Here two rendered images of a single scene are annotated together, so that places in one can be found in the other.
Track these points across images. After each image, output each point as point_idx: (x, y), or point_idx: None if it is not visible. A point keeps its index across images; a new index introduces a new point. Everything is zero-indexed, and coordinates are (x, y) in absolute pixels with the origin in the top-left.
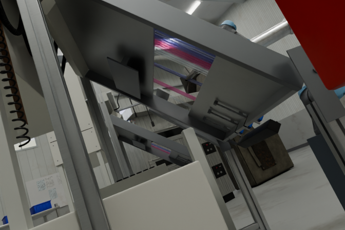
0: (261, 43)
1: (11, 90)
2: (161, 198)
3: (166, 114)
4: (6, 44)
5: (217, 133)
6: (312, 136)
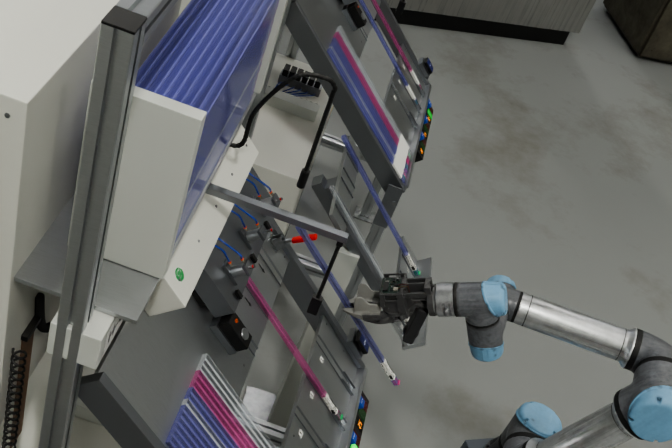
0: (543, 333)
1: (12, 428)
2: None
3: (289, 292)
4: (29, 360)
5: None
6: (480, 441)
